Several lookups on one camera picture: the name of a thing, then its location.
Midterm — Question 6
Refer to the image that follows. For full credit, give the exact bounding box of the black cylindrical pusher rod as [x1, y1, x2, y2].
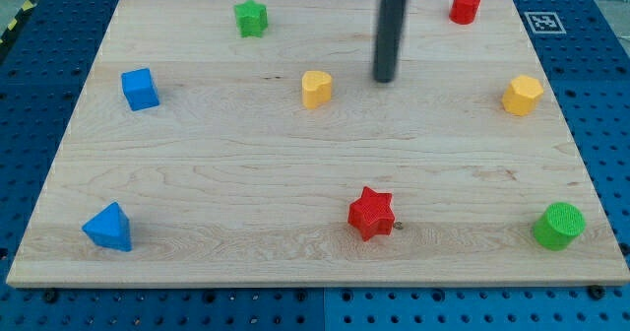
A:
[372, 0, 407, 83]

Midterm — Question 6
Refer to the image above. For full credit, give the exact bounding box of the green star block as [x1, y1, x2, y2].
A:
[233, 0, 268, 37]

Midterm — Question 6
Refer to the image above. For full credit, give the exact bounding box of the red star block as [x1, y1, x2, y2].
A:
[347, 186, 395, 241]

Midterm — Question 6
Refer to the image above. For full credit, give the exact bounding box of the red cylinder block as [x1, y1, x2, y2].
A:
[449, 0, 481, 25]

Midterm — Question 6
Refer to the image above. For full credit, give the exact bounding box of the yellow heart block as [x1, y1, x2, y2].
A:
[301, 70, 333, 109]

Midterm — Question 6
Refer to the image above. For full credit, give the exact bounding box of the white fiducial marker tag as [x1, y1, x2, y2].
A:
[525, 11, 566, 34]

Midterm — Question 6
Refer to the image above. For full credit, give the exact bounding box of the yellow hexagon block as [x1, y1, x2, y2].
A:
[501, 75, 544, 116]

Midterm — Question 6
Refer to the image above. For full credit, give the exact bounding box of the wooden board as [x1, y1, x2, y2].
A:
[7, 0, 629, 289]

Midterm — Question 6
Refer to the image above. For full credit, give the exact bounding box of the blue cube block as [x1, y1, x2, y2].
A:
[121, 68, 159, 111]

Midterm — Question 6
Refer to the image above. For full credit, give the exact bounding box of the green cylinder block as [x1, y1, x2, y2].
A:
[533, 202, 587, 251]

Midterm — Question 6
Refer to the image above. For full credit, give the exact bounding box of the blue triangle block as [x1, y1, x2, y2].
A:
[82, 202, 132, 252]

